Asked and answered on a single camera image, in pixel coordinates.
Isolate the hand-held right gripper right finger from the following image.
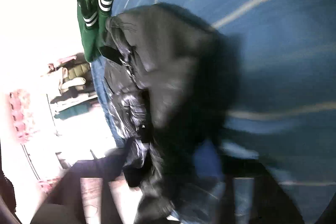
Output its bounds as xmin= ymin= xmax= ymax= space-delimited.
xmin=194 ymin=139 xmax=305 ymax=224

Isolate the green varsity jacket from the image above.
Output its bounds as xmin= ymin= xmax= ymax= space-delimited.
xmin=77 ymin=0 xmax=115 ymax=63

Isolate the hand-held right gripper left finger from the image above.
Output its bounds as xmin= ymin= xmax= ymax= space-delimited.
xmin=30 ymin=148 xmax=130 ymax=224

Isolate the blue striped bed sheet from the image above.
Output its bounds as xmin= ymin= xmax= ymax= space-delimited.
xmin=91 ymin=0 xmax=336 ymax=224

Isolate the shelf with folded clothes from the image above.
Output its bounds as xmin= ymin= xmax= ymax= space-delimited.
xmin=47 ymin=53 xmax=100 ymax=120

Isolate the black puffer jacket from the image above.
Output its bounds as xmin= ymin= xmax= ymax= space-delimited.
xmin=98 ymin=2 xmax=246 ymax=224

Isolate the pink patterned cloth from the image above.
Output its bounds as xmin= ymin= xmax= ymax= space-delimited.
xmin=8 ymin=88 xmax=40 ymax=141

